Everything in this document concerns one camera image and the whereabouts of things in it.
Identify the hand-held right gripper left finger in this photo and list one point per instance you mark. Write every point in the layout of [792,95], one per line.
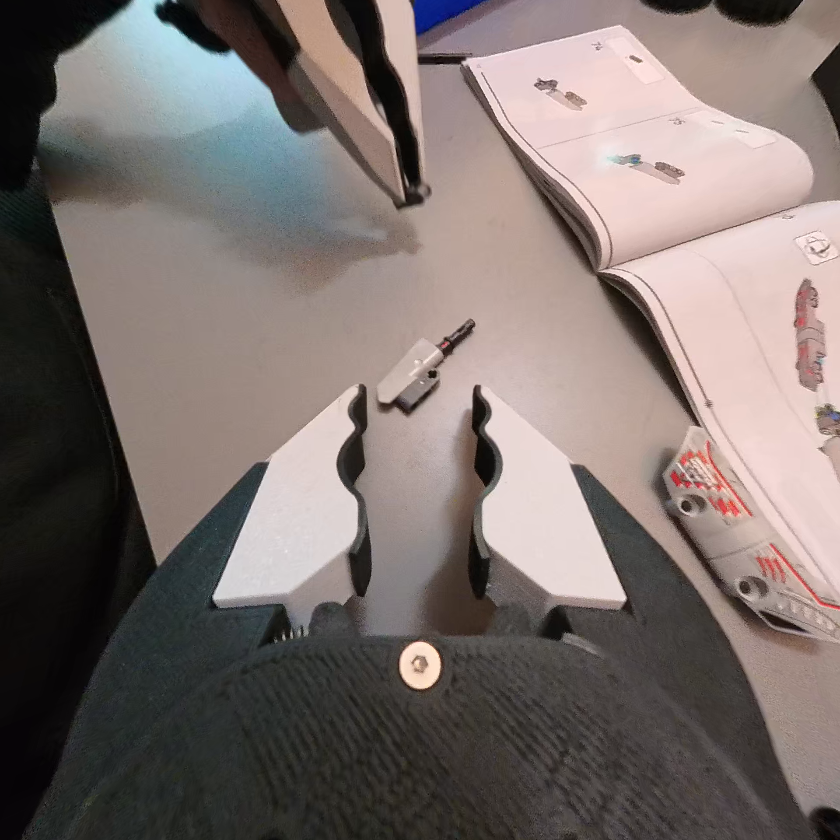
[289,525]

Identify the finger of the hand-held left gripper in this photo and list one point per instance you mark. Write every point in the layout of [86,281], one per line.
[341,98]
[403,52]

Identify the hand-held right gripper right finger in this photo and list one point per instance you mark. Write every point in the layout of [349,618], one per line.
[551,525]

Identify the white toy brick assembly with pin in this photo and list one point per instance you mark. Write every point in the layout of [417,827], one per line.
[410,377]

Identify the person's left forearm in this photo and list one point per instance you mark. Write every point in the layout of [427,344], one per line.
[52,65]

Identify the grey desk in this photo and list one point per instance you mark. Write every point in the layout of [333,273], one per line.
[229,295]

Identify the person's left hand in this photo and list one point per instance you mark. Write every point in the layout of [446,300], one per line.
[249,33]

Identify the black toy axle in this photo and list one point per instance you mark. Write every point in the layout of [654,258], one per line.
[446,58]

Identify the blue plastic bin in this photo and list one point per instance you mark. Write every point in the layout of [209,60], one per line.
[453,13]

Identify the grey printed toy car body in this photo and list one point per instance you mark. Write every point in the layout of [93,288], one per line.
[709,499]

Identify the person's dark clothing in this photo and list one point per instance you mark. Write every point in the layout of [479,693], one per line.
[52,459]

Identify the black toy tire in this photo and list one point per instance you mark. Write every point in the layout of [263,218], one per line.
[676,4]
[774,6]

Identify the open instruction booklet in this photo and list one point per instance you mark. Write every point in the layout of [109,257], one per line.
[656,197]

